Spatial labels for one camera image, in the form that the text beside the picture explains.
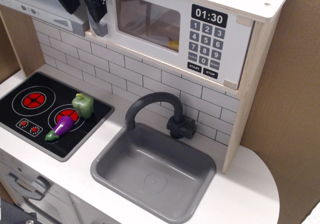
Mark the white toy microwave door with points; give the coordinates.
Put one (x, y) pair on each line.
(213, 43)

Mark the wooden toy microwave cabinet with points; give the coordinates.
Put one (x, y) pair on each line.
(221, 113)

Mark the grey toy range hood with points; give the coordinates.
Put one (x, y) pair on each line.
(52, 12)

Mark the green toy bell pepper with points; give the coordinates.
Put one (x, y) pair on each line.
(83, 104)

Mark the purple toy eggplant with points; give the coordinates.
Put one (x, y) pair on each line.
(64, 124)

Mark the grey toy sink basin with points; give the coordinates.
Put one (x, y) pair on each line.
(158, 173)

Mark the grey toy oven door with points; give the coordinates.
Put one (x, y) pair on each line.
(35, 193)

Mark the brown cardboard panel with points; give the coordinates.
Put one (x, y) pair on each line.
(283, 127)

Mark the yellow handled toy knife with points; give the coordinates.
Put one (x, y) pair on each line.
(171, 44)

